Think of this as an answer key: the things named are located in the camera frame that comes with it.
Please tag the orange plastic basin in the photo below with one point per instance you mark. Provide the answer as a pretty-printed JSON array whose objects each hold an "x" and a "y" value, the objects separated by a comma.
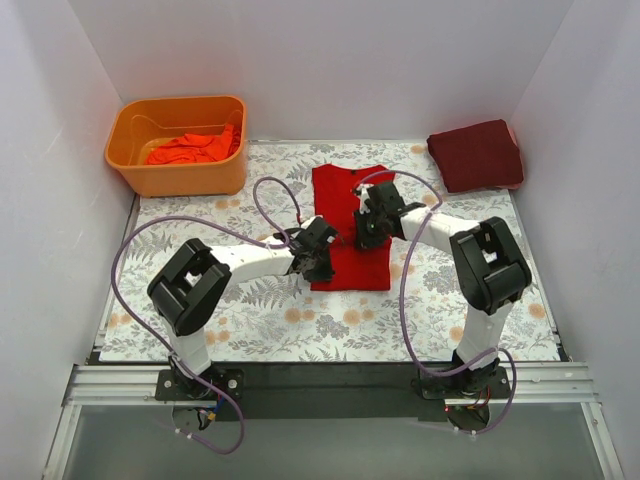
[{"x": 142, "y": 126}]

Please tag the aluminium frame rail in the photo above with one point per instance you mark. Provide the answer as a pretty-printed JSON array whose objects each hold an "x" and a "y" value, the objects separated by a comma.
[{"x": 125, "y": 422}]

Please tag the red t shirt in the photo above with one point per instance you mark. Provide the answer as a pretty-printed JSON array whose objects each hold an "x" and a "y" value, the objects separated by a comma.
[{"x": 354, "y": 269}]

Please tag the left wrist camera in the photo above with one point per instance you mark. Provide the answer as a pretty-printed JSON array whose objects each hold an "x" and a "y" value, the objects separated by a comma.
[{"x": 316, "y": 234}]

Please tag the folded dark maroon t shirt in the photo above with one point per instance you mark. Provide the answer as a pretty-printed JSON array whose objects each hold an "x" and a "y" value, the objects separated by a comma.
[{"x": 480, "y": 156}]

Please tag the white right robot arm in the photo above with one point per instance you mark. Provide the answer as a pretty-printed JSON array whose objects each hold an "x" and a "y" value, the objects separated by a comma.
[{"x": 492, "y": 273}]

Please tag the orange t shirt in basin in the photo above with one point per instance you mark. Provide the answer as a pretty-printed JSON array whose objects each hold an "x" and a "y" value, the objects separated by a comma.
[{"x": 197, "y": 149}]

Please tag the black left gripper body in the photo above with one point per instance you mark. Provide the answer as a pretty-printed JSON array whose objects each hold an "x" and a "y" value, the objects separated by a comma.
[{"x": 316, "y": 264}]

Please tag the floral patterned table mat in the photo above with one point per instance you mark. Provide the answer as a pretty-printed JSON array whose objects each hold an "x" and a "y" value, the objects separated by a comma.
[{"x": 281, "y": 318}]

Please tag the folded pink t shirt underneath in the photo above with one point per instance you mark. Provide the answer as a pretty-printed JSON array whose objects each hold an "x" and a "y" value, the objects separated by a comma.
[{"x": 513, "y": 135}]

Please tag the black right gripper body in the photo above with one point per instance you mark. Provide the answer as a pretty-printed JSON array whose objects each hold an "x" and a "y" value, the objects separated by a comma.
[{"x": 367, "y": 232}]

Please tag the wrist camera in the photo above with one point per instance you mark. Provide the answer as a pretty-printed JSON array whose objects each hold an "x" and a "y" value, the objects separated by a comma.
[
  {"x": 382, "y": 197},
  {"x": 316, "y": 234}
]

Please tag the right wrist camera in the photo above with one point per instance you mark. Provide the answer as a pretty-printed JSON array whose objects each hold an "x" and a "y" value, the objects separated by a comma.
[{"x": 382, "y": 197}]

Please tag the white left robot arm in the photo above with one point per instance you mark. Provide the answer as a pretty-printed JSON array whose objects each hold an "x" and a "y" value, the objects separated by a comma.
[{"x": 187, "y": 290}]

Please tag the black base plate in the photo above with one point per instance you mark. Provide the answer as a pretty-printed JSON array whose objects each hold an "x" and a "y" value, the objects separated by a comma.
[{"x": 351, "y": 390}]

